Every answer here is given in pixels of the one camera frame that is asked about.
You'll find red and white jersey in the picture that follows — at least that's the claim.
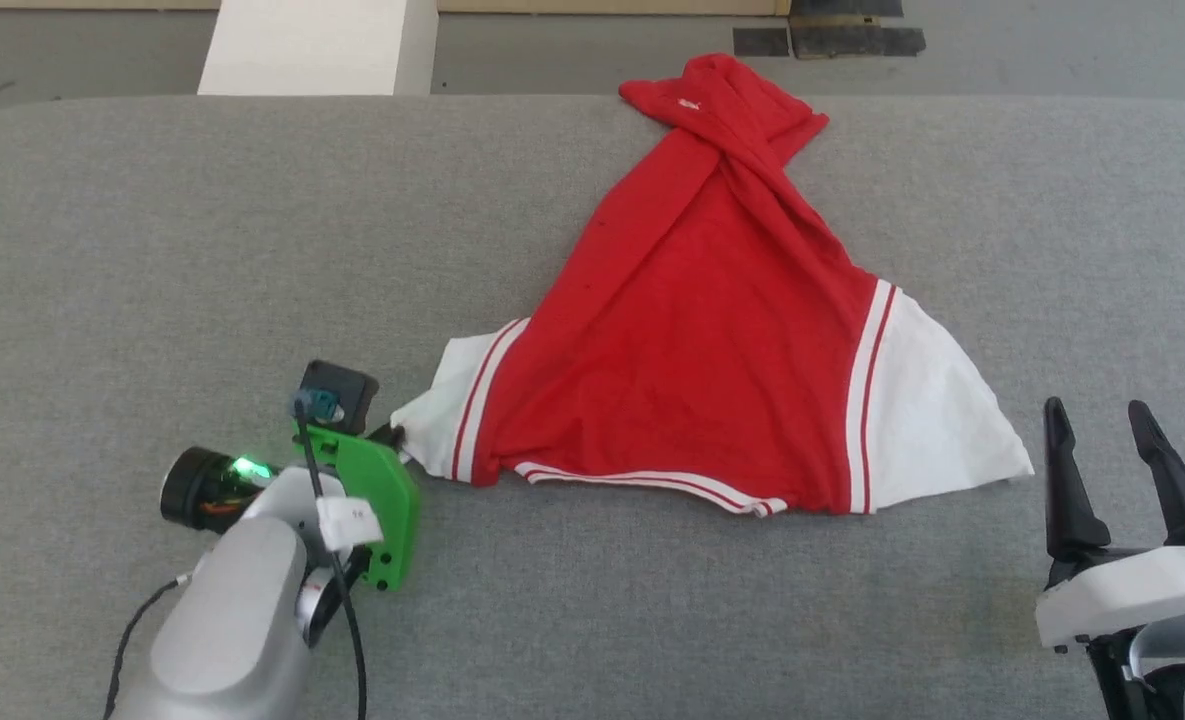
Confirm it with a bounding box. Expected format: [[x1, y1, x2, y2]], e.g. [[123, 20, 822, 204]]
[[389, 52, 1037, 520]]

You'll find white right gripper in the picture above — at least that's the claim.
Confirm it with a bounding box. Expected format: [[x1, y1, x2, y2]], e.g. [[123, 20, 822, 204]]
[[1034, 396, 1185, 653]]

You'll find small black floor mat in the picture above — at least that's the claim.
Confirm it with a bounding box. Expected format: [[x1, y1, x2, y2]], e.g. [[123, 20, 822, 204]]
[[732, 26, 792, 59]]

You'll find white box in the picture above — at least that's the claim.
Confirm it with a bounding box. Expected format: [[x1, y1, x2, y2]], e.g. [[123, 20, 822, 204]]
[[197, 0, 440, 98]]

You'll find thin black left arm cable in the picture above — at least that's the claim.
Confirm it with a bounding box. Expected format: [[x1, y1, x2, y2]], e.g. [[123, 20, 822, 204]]
[[102, 573, 195, 720]]

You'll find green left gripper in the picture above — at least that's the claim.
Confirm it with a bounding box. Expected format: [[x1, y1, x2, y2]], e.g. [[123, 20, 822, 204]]
[[159, 423, 422, 593]]

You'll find large black floor mat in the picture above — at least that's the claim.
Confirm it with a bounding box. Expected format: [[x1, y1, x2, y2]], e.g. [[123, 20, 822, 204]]
[[789, 0, 927, 59]]

